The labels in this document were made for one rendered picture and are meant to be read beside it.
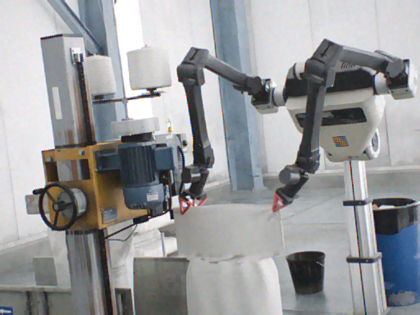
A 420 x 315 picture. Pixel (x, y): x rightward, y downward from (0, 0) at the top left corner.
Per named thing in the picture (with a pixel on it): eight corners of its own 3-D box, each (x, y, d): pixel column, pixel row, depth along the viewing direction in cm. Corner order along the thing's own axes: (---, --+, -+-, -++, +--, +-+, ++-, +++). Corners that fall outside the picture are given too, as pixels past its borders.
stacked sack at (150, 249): (186, 250, 622) (184, 233, 621) (143, 269, 564) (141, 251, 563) (145, 250, 643) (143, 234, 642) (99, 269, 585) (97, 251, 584)
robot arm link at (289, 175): (321, 162, 273) (304, 152, 279) (303, 159, 265) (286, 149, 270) (308, 189, 276) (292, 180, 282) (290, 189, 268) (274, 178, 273)
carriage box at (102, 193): (151, 213, 299) (142, 137, 297) (98, 230, 270) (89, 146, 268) (104, 215, 312) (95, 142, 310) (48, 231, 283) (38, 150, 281)
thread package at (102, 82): (125, 93, 302) (119, 53, 301) (102, 95, 289) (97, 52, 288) (97, 98, 309) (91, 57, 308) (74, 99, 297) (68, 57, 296)
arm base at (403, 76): (389, 63, 295) (386, 89, 291) (382, 52, 289) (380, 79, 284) (411, 60, 291) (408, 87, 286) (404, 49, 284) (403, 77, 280)
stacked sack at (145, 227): (184, 222, 619) (183, 205, 619) (139, 239, 563) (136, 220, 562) (144, 223, 642) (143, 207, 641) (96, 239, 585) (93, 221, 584)
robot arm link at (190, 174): (215, 155, 297) (199, 150, 303) (198, 157, 288) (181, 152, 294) (212, 183, 299) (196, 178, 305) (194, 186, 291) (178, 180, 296)
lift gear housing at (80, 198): (89, 215, 273) (84, 186, 272) (79, 218, 268) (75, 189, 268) (66, 216, 279) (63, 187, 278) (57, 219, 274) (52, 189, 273)
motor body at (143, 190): (172, 203, 278) (165, 139, 276) (149, 210, 265) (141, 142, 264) (140, 204, 286) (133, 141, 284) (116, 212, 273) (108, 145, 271)
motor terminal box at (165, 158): (180, 174, 278) (177, 144, 277) (177, 177, 268) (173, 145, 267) (159, 176, 280) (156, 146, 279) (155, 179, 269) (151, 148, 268)
